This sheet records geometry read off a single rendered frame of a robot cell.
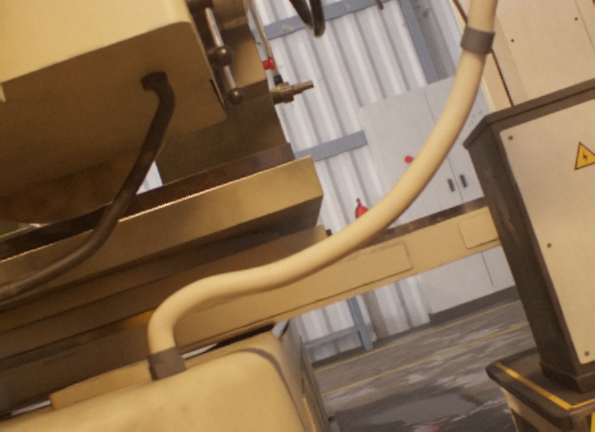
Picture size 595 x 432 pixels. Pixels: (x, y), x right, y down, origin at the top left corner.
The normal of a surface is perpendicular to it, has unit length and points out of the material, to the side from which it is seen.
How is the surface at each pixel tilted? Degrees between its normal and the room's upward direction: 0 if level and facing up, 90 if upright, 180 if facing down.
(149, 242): 90
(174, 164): 90
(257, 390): 90
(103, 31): 90
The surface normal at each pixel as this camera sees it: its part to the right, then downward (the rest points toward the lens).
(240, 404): 0.81, -0.32
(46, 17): 0.00, -0.08
